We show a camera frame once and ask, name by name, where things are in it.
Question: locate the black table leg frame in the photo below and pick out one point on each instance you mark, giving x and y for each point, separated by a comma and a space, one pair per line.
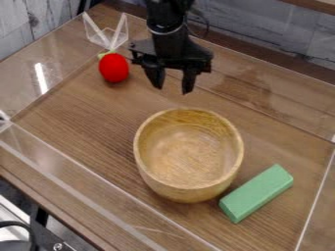
52, 235

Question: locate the green rectangular block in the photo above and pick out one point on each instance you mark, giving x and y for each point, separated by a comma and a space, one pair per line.
255, 193

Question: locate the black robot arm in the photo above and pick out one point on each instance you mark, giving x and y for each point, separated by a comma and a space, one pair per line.
167, 17

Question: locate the red plush strawberry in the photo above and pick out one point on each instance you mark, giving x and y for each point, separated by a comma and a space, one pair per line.
113, 67

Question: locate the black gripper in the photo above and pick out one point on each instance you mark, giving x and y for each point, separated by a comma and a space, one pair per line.
175, 51

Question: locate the clear acrylic corner bracket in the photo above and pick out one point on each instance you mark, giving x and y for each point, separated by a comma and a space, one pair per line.
105, 37

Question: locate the brown wooden bowl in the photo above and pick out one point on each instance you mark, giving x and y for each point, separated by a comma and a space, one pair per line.
188, 152

